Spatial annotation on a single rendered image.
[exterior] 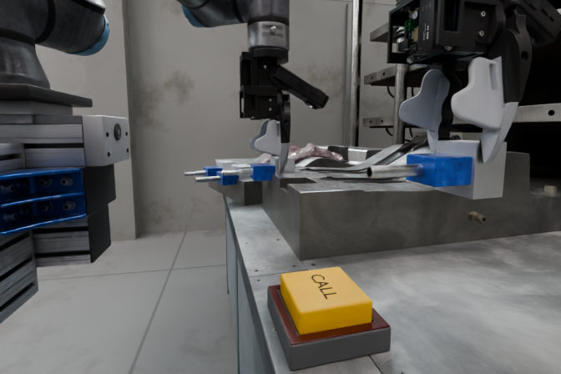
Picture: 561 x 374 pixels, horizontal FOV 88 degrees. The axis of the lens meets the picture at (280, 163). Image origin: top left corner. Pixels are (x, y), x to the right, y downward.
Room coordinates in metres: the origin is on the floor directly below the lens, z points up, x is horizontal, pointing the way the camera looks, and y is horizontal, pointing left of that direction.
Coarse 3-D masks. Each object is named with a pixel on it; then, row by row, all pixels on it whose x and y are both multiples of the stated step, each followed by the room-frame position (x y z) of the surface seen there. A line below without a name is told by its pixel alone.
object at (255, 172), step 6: (270, 156) 0.56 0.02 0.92; (276, 156) 0.56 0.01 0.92; (288, 156) 0.56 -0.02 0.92; (270, 162) 0.56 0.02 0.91; (276, 162) 0.52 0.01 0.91; (288, 162) 0.53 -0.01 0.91; (294, 162) 0.53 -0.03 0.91; (252, 168) 0.53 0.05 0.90; (258, 168) 0.52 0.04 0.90; (264, 168) 0.52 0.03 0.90; (270, 168) 0.52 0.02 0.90; (276, 168) 0.52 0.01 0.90; (288, 168) 0.53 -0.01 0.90; (294, 168) 0.53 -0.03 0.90; (222, 174) 0.52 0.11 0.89; (228, 174) 0.52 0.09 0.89; (234, 174) 0.53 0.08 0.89; (240, 174) 0.53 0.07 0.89; (246, 174) 0.53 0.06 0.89; (252, 174) 0.53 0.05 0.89; (258, 174) 0.52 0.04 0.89; (264, 174) 0.52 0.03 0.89; (270, 174) 0.52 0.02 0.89; (258, 180) 0.52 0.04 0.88
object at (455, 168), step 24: (456, 144) 0.29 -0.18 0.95; (504, 144) 0.28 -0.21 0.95; (384, 168) 0.27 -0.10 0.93; (408, 168) 0.27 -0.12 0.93; (432, 168) 0.27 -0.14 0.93; (456, 168) 0.27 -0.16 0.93; (480, 168) 0.27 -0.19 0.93; (504, 168) 0.28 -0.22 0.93; (456, 192) 0.29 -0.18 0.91; (480, 192) 0.27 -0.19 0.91
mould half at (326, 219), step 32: (512, 160) 0.44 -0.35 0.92; (288, 192) 0.41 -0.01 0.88; (320, 192) 0.37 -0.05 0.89; (352, 192) 0.38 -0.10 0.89; (384, 192) 0.39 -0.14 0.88; (416, 192) 0.40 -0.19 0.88; (512, 192) 0.44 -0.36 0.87; (544, 192) 0.50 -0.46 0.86; (288, 224) 0.41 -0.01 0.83; (320, 224) 0.37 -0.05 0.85; (352, 224) 0.38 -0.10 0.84; (384, 224) 0.39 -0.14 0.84; (416, 224) 0.40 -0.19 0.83; (448, 224) 0.41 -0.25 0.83; (480, 224) 0.43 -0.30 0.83; (512, 224) 0.44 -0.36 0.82; (544, 224) 0.46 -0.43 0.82; (320, 256) 0.37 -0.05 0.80
